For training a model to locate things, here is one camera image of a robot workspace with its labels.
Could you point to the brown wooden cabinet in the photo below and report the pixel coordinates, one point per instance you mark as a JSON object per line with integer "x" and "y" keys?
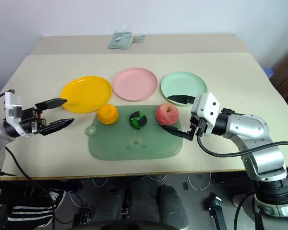
{"x": 286, "y": 76}

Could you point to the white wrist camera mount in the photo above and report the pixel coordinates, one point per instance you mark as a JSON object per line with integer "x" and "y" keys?
{"x": 210, "y": 103}
{"x": 13, "y": 105}

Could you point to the black white-striped garment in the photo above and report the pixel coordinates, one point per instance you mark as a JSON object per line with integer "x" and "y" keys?
{"x": 30, "y": 213}

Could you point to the dark rounded shape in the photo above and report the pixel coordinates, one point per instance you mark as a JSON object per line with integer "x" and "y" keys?
{"x": 171, "y": 206}
{"x": 112, "y": 206}

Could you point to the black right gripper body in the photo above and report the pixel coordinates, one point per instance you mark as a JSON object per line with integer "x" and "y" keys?
{"x": 201, "y": 127}

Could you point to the translucent green cutting mat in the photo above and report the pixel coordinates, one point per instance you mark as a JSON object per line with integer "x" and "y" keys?
{"x": 134, "y": 146}

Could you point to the red apple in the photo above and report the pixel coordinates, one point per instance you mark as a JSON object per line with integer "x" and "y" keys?
{"x": 166, "y": 115}

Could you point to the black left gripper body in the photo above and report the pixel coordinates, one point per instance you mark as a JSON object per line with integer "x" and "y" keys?
{"x": 28, "y": 118}

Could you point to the folded green cloth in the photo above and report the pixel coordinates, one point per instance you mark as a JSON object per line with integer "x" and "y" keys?
{"x": 120, "y": 40}

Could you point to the light green plastic plate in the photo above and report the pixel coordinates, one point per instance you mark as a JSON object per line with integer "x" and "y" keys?
{"x": 182, "y": 83}

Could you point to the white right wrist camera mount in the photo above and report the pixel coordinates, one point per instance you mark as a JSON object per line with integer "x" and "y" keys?
{"x": 210, "y": 103}

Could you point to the black metal stand leg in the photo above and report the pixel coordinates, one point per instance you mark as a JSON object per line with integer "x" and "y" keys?
{"x": 217, "y": 210}

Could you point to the black sneaker white laces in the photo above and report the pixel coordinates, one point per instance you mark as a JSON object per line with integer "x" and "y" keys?
{"x": 58, "y": 197}

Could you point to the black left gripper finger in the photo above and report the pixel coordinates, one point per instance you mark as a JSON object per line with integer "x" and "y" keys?
{"x": 57, "y": 125}
{"x": 53, "y": 103}

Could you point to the green black toy ball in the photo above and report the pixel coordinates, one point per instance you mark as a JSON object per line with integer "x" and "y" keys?
{"x": 137, "y": 120}

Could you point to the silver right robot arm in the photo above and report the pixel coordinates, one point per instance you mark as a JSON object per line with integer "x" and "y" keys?
{"x": 254, "y": 134}

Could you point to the yellow plastic plate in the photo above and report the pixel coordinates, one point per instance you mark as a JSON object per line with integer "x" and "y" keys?
{"x": 86, "y": 93}

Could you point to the beige shoe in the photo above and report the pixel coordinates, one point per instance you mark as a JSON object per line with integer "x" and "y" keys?
{"x": 238, "y": 200}

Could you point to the small pale green packet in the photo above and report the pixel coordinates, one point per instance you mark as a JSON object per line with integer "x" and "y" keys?
{"x": 139, "y": 38}

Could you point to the pink plastic plate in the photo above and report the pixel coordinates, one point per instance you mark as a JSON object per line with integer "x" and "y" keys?
{"x": 134, "y": 83}

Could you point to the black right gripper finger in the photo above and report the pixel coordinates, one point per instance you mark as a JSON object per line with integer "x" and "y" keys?
{"x": 176, "y": 132}
{"x": 181, "y": 99}

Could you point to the orange fruit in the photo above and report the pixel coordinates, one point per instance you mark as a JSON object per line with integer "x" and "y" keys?
{"x": 108, "y": 115}

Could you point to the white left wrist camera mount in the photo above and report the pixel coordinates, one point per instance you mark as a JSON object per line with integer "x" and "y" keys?
{"x": 13, "y": 105}

